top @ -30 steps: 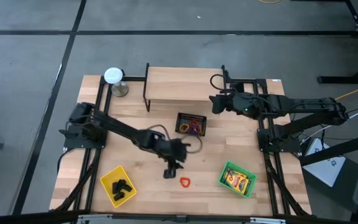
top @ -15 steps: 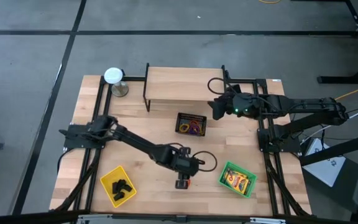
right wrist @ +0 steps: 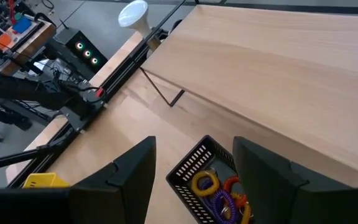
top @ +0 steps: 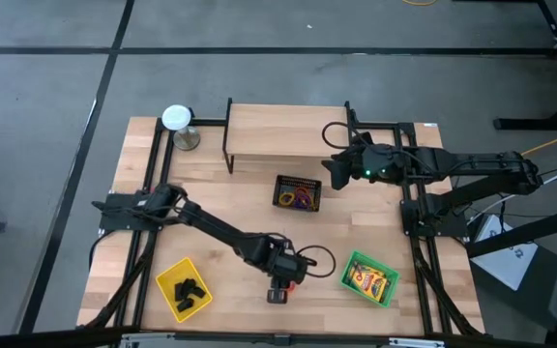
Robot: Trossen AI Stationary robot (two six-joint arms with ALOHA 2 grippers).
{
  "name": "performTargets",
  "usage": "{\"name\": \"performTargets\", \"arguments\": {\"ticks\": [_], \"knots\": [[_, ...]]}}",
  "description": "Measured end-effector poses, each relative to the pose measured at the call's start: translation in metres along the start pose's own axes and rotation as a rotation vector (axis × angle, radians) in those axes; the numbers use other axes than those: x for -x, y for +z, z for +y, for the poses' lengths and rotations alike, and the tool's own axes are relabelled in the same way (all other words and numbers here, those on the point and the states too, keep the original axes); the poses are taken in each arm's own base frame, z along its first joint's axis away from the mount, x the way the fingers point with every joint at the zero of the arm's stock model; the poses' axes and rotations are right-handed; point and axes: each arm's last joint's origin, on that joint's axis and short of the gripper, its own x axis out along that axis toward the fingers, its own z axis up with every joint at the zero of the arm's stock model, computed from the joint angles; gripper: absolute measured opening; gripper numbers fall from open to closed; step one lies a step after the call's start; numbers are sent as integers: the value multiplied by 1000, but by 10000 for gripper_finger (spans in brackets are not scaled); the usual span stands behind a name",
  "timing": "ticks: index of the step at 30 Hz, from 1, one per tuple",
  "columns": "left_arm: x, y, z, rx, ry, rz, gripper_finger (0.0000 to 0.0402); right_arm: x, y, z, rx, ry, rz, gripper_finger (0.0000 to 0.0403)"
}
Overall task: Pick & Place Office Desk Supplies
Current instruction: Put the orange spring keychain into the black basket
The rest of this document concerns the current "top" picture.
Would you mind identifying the black mesh plastic basket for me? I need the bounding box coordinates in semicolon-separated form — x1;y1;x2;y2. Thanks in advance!
271;174;324;214

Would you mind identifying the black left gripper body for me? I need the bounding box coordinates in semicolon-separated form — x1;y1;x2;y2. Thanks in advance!
256;239;308;291

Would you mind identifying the white box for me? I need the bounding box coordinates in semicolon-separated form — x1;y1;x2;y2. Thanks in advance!
470;214;540;292

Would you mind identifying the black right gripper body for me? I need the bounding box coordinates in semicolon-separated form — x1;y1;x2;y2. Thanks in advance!
349;143;405;186

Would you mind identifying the black aluminium rig frame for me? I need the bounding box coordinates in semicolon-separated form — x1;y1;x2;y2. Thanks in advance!
75;99;486;339

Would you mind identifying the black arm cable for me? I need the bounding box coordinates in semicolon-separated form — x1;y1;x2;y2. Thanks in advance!
295;244;337;279
321;120;358;152

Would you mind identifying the white mushroom table lamp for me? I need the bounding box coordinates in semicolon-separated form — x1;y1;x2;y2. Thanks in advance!
161;103;202;153

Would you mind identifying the yellow hanging cable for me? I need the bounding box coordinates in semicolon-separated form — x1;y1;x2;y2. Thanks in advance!
519;124;557;158

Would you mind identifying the yellow plastic basket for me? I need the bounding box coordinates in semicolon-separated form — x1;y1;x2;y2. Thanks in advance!
155;256;214;324

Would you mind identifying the yellow Crayola crayon box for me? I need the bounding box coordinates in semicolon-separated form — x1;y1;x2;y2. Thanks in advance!
355;264;381;286
347;259;367;279
358;273;389;304

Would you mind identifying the wooden shelf with black frame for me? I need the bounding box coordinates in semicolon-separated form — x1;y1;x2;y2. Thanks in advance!
221;97;358;175

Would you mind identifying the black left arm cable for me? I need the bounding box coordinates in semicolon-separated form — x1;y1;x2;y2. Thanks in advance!
295;244;337;279

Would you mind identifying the black desk leg base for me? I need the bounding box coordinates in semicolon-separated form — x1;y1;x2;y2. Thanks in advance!
493;91;557;131

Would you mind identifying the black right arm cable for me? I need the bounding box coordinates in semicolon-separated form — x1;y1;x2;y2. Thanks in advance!
321;120;358;152

